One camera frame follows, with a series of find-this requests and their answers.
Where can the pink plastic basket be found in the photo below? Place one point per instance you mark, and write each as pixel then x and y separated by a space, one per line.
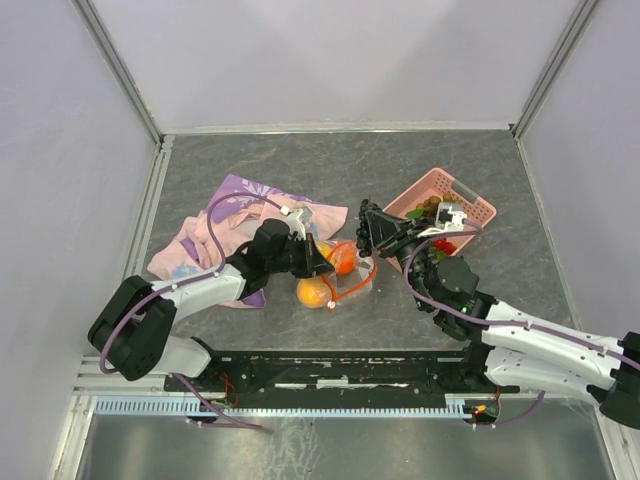
pixel 438 182

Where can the fake peach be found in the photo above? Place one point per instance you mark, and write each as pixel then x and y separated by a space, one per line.
pixel 313 293

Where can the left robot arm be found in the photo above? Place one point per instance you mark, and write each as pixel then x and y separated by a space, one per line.
pixel 133 331

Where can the fake orange persimmon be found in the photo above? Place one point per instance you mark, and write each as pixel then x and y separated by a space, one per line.
pixel 343 258

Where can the pink purple printed cloth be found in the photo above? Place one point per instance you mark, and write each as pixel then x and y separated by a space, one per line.
pixel 238 209

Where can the fake red cherry bunch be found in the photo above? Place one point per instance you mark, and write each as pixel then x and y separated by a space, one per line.
pixel 443 247

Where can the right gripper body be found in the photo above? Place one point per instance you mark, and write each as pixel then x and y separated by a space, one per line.
pixel 403 248

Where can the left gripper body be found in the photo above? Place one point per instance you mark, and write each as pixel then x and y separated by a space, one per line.
pixel 298 257

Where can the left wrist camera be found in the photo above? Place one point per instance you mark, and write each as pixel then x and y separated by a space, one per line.
pixel 298 221

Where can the fake brown longan bunch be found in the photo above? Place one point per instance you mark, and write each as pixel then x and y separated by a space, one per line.
pixel 425 210

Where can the clear zip top bag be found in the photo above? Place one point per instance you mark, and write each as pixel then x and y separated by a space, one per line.
pixel 353 286

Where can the fake yellow lemon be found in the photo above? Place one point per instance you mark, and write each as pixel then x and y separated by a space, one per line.
pixel 325 249

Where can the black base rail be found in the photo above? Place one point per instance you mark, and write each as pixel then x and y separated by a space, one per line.
pixel 351 379

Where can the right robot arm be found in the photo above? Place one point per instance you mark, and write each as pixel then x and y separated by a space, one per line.
pixel 512 348

